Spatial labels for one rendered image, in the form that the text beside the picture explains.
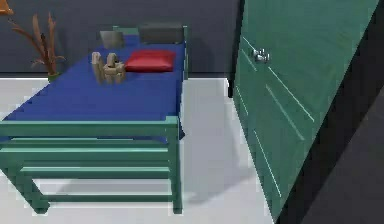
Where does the green bed with blue mattress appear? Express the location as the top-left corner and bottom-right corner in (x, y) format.
(0, 23), (190, 215)

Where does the red pillow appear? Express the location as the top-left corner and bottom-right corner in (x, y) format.
(124, 49), (177, 74)

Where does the dark grey pillow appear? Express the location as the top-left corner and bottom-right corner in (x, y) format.
(138, 23), (185, 45)

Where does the green room door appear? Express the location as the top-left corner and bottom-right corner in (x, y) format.
(232, 0), (381, 224)

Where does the brown house plant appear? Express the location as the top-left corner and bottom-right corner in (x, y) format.
(7, 11), (67, 83)

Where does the orange lamp shade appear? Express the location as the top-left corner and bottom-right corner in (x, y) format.
(0, 0), (15, 16)

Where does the silver door handle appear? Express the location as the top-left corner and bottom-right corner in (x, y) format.
(251, 47), (271, 64)

